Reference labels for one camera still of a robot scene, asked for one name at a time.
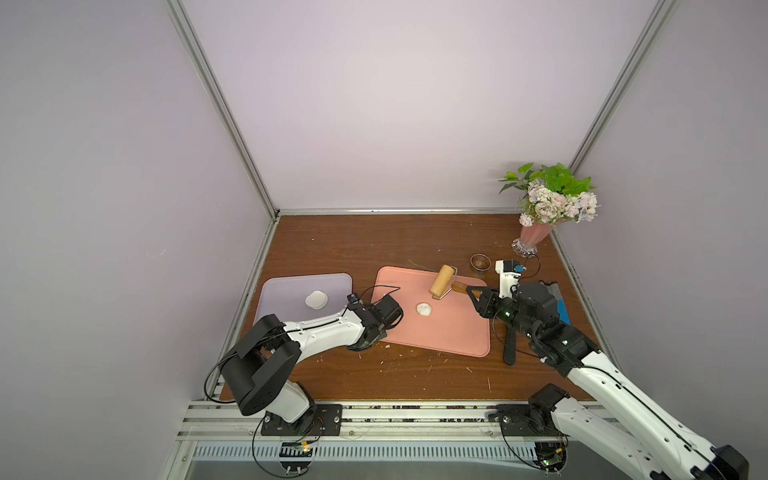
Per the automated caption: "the wooden rolling pin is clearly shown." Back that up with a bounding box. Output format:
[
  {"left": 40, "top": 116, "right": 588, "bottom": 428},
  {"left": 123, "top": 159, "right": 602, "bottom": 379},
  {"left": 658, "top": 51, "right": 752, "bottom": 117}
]
[{"left": 428, "top": 264, "right": 468, "bottom": 300}]

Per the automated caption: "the pink silicone mat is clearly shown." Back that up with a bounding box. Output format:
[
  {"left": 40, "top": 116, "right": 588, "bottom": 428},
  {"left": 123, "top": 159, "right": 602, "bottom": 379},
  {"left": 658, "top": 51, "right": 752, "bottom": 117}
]
[{"left": 372, "top": 266, "right": 491, "bottom": 358}]

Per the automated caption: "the small dough piece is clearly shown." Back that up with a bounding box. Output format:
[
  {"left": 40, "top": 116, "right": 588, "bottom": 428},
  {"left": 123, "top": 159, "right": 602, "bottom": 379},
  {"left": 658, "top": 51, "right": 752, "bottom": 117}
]
[{"left": 416, "top": 302, "right": 433, "bottom": 317}]

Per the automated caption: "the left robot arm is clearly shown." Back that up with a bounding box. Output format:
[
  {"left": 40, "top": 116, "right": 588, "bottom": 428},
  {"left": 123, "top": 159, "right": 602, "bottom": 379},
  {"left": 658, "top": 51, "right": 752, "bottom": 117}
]
[{"left": 220, "top": 294, "right": 404, "bottom": 423}]

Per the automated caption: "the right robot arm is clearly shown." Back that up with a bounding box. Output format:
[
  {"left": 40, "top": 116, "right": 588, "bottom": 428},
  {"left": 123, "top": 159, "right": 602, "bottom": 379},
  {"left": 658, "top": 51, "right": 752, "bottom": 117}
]
[{"left": 466, "top": 284, "right": 750, "bottom": 479}]

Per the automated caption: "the large dough ball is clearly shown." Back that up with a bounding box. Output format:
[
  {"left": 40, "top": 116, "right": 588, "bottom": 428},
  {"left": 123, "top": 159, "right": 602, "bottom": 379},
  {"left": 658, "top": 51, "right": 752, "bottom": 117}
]
[{"left": 305, "top": 290, "right": 329, "bottom": 310}]

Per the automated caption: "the blue work glove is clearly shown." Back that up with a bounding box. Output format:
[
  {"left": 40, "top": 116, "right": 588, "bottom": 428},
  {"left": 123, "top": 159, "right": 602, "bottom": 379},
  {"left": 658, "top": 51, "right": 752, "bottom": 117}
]
[{"left": 541, "top": 281, "right": 571, "bottom": 325}]

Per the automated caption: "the pink glass vase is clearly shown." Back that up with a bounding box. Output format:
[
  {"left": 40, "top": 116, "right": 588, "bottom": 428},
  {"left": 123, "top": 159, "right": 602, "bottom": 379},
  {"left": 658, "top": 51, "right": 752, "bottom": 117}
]
[{"left": 512, "top": 222, "right": 554, "bottom": 258}]

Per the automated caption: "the purple silicone mat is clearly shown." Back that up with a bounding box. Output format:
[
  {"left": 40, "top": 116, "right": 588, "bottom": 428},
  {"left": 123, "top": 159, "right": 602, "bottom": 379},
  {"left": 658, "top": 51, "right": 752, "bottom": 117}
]
[{"left": 253, "top": 273, "right": 352, "bottom": 325}]

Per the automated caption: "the artificial flower bouquet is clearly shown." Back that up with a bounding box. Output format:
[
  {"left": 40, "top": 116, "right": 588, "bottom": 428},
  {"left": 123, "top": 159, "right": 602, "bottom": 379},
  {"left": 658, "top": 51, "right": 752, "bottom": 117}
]
[{"left": 499, "top": 163, "right": 599, "bottom": 227}]

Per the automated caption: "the black handled metal scraper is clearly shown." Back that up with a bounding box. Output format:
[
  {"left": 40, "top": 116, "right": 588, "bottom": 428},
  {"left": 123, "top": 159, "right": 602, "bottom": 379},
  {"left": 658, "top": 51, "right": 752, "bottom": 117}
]
[{"left": 503, "top": 326, "right": 517, "bottom": 366}]

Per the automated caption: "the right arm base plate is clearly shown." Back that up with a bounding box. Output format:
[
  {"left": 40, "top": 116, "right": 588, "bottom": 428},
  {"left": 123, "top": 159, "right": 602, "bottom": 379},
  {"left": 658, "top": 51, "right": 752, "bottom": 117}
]
[{"left": 488, "top": 404, "right": 564, "bottom": 437}]

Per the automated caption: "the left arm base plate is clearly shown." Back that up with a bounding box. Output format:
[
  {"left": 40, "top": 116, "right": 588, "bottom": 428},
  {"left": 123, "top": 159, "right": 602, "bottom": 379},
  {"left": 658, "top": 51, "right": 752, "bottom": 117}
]
[{"left": 260, "top": 404, "right": 343, "bottom": 437}]

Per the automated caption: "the aluminium frame rail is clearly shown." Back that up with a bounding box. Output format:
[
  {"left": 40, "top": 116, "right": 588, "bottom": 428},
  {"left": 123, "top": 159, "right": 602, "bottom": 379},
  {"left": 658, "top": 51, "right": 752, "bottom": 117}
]
[{"left": 175, "top": 400, "right": 670, "bottom": 444}]

